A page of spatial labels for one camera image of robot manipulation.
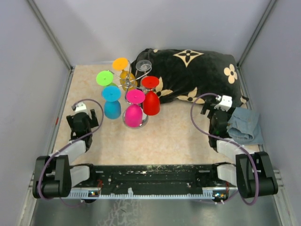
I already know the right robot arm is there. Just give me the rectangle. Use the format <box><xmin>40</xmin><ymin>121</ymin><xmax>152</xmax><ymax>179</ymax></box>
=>
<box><xmin>201</xmin><ymin>101</ymin><xmax>278</xmax><ymax>198</ymax></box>

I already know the grey cable duct strip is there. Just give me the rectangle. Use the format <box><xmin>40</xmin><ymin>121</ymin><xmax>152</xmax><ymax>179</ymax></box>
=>
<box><xmin>68</xmin><ymin>187</ymin><xmax>238</xmax><ymax>200</ymax></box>

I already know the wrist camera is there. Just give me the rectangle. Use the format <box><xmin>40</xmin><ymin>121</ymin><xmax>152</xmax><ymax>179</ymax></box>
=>
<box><xmin>214</xmin><ymin>95</ymin><xmax>232</xmax><ymax>112</ymax></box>
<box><xmin>71</xmin><ymin>102</ymin><xmax>88</xmax><ymax>114</ymax></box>

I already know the folded denim cloth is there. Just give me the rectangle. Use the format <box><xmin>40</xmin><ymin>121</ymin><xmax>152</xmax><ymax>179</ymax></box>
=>
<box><xmin>227</xmin><ymin>107</ymin><xmax>263</xmax><ymax>145</ymax></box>

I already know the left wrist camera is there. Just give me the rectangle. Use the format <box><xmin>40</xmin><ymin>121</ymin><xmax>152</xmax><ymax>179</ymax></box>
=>
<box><xmin>71</xmin><ymin>102</ymin><xmax>88</xmax><ymax>114</ymax></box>

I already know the blue wine glass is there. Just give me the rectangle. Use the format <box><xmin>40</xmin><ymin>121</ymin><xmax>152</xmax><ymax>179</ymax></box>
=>
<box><xmin>102</xmin><ymin>86</ymin><xmax>121</xmax><ymax>120</ymax></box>

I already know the red wine glass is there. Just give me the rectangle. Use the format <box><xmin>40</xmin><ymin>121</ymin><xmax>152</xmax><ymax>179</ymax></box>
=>
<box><xmin>142</xmin><ymin>76</ymin><xmax>160</xmax><ymax>116</ymax></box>

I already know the green wine glass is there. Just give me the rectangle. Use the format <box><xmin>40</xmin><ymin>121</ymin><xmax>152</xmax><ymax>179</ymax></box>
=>
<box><xmin>96</xmin><ymin>71</ymin><xmax>117</xmax><ymax>87</ymax></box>

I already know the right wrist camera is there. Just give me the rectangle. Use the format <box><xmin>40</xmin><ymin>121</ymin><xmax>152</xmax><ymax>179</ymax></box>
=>
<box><xmin>214</xmin><ymin>95</ymin><xmax>232</xmax><ymax>112</ymax></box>

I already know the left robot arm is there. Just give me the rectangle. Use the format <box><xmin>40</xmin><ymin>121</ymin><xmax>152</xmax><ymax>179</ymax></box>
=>
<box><xmin>32</xmin><ymin>109</ymin><xmax>99</xmax><ymax>199</ymax></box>

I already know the orange wine glass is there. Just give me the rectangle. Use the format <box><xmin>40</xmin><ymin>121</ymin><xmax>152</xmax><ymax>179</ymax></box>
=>
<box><xmin>112</xmin><ymin>57</ymin><xmax>137</xmax><ymax>91</ymax></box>

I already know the clear wine glass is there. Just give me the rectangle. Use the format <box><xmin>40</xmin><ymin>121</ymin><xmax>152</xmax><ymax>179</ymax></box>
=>
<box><xmin>135</xmin><ymin>59</ymin><xmax>152</xmax><ymax>76</ymax></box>

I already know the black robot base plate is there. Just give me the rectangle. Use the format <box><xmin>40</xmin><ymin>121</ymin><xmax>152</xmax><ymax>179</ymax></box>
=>
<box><xmin>75</xmin><ymin>163</ymin><xmax>230</xmax><ymax>195</ymax></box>

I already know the pink wine glass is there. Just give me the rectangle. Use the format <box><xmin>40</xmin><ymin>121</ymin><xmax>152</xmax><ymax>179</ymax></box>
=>
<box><xmin>125</xmin><ymin>89</ymin><xmax>145</xmax><ymax>128</ymax></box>

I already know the black floral pillow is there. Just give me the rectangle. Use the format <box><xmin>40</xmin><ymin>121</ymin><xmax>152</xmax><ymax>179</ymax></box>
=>
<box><xmin>131</xmin><ymin>48</ymin><xmax>248</xmax><ymax>107</ymax></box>

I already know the chrome wine glass rack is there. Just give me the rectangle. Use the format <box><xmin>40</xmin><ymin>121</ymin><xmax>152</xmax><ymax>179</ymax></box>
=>
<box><xmin>119</xmin><ymin>60</ymin><xmax>152</xmax><ymax>129</ymax></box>

